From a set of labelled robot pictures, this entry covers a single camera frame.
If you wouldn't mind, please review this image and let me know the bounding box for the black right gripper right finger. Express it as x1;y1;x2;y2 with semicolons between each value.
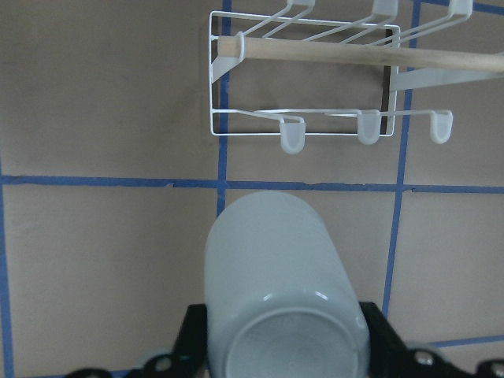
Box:
359;302;503;378

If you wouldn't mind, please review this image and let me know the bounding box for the white wire cup rack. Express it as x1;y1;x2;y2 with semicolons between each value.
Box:
208;1;503;154

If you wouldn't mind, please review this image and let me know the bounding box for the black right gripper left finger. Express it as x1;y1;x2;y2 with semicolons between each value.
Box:
66;303;209;378

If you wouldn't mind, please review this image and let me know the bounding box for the white translucent plastic cup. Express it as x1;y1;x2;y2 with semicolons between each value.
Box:
205;191;370;377

